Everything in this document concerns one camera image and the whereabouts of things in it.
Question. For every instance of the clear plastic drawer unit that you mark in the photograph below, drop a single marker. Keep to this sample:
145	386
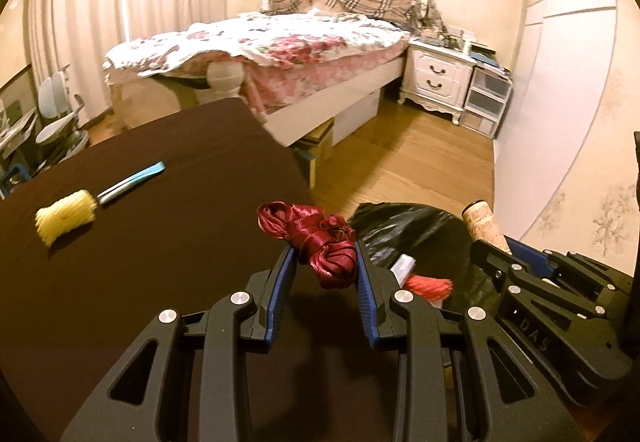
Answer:
485	96

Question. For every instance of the blue stool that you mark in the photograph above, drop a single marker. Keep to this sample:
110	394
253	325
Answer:
15	171

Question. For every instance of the cardboard box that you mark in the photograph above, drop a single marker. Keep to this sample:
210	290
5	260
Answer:
320	146

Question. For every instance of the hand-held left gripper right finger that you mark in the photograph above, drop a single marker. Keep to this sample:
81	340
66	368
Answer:
365	302

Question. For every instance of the grey desk chair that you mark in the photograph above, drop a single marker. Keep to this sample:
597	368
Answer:
52	91

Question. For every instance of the black trash bag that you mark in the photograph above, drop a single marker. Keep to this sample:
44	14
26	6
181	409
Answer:
425	237

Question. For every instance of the white desk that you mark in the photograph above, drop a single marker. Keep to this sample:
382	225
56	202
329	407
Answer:
15	131

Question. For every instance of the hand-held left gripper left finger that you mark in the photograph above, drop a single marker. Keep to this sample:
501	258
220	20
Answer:
280	302

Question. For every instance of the white bed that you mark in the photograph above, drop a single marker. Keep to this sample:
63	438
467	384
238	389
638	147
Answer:
325	106

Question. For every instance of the floral quilt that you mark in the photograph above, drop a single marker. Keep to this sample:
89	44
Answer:
280	36

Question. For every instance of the white nightstand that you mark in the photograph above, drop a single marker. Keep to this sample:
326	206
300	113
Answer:
435	71

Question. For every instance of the white printed packet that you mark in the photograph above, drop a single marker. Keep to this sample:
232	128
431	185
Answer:
402	268

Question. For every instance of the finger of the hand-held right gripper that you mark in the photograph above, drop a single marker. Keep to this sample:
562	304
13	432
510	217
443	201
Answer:
530	254
515	279

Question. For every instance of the stack of books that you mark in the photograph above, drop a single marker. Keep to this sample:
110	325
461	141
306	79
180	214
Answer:
487	56

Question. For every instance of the red foam fruit net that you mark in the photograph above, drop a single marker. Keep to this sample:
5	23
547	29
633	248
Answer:
430	287

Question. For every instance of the yellow foam fruit net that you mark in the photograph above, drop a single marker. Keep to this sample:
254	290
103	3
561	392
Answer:
65	219

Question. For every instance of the white storage box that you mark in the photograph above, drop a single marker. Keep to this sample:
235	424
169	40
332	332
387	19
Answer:
357	116

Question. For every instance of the dark red satin ribbon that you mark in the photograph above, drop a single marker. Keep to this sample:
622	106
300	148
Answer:
332	262

